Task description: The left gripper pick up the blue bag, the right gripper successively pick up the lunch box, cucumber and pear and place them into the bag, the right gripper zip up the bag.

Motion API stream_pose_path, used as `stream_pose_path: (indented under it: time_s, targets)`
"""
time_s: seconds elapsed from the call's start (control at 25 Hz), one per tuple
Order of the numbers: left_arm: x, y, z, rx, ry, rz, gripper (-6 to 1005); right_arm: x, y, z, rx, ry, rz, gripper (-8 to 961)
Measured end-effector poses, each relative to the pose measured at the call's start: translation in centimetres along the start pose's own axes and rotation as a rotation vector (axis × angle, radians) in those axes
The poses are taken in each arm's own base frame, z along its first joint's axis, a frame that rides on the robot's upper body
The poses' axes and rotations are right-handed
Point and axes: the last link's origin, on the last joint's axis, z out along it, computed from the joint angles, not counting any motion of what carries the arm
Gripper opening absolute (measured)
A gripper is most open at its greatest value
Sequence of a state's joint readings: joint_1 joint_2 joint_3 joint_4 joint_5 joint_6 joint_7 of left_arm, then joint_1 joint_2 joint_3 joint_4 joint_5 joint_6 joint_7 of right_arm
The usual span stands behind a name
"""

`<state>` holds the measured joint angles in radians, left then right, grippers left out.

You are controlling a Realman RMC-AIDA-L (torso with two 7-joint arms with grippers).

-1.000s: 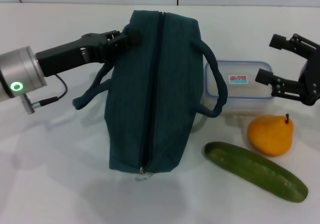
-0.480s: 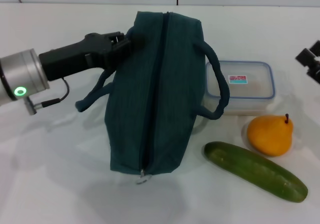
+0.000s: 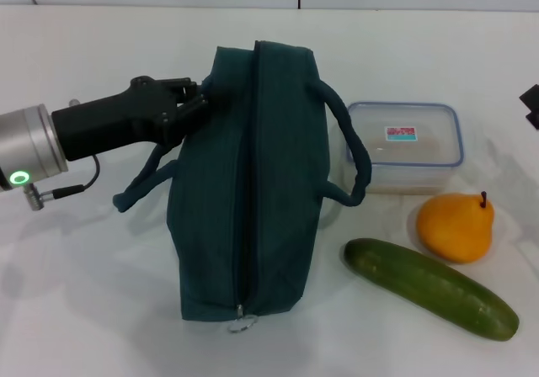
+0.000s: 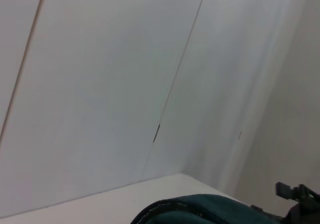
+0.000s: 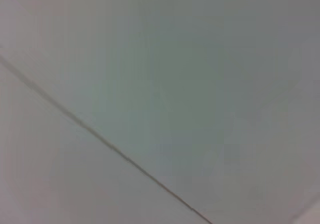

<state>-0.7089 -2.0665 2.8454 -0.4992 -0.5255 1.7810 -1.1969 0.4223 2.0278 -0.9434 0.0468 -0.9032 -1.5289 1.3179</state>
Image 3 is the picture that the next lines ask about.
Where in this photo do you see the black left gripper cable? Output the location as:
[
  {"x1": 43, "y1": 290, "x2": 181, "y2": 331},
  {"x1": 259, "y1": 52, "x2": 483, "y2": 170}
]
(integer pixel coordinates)
[{"x1": 41, "y1": 153, "x2": 101, "y2": 199}]

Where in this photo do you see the dark teal fabric bag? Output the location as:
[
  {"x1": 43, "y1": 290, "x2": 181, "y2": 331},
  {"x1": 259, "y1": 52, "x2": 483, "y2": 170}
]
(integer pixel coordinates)
[{"x1": 112, "y1": 39, "x2": 372, "y2": 334}]

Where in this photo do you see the green cucumber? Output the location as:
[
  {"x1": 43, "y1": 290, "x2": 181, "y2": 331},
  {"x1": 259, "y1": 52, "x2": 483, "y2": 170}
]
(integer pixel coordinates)
[{"x1": 343, "y1": 237, "x2": 520, "y2": 342}]

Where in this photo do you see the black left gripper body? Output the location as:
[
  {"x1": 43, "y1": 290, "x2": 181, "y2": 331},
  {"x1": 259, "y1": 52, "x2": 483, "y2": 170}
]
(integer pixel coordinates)
[{"x1": 50, "y1": 75, "x2": 186, "y2": 162}]

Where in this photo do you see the clear container with blue lid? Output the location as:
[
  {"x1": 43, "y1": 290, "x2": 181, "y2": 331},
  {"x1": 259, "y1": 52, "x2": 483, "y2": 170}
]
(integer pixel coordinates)
[{"x1": 345, "y1": 101, "x2": 467, "y2": 195}]

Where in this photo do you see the orange pear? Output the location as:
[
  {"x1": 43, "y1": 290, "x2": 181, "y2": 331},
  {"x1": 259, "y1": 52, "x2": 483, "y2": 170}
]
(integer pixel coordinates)
[{"x1": 415, "y1": 190, "x2": 494, "y2": 264}]

